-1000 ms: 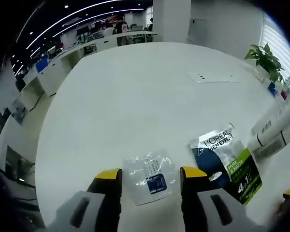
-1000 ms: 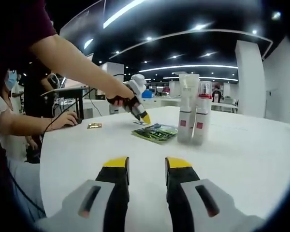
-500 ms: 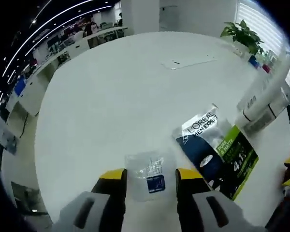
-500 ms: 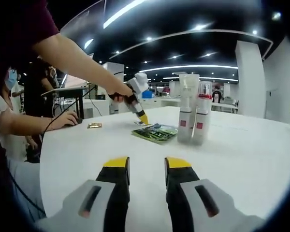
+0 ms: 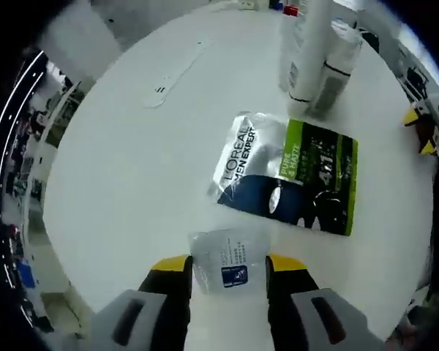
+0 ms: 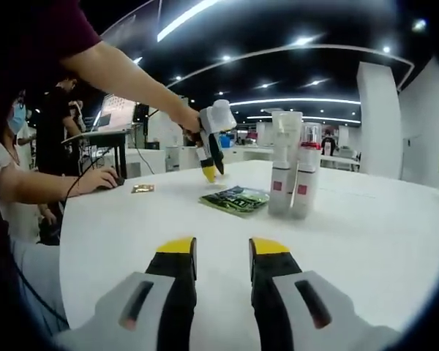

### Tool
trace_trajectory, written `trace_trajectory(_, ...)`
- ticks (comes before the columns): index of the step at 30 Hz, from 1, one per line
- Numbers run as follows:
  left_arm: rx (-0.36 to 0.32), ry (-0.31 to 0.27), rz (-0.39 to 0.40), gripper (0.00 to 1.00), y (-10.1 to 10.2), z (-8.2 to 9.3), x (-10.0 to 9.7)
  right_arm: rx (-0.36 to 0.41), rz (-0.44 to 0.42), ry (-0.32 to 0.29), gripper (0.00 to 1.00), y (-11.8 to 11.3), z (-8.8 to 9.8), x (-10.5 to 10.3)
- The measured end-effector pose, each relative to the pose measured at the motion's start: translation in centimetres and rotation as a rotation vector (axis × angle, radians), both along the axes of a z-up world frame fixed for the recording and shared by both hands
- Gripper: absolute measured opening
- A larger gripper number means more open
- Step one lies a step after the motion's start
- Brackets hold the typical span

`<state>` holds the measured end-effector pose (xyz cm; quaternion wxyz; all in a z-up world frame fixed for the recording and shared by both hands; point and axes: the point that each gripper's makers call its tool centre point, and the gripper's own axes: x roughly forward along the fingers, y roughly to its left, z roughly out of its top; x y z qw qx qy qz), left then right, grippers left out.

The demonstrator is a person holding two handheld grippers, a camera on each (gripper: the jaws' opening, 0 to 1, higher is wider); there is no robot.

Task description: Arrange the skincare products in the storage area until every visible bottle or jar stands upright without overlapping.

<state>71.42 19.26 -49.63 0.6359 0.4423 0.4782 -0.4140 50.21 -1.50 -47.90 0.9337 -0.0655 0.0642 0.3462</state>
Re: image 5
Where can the tall white skincare tube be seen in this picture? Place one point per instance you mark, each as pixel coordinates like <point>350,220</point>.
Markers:
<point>311,55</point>

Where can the white skincare bottle clear cap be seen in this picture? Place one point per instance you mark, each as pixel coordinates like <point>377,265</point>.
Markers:
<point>342,73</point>

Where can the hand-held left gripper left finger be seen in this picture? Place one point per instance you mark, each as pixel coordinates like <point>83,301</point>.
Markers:
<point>168,303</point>

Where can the small clear skincare sachet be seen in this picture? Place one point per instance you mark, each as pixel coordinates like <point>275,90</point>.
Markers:
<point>230,263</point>

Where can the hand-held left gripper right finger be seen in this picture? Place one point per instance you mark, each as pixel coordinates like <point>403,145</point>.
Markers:
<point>285,303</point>

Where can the green silver skincare sachet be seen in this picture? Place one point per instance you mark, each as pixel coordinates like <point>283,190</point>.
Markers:
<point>296,175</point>

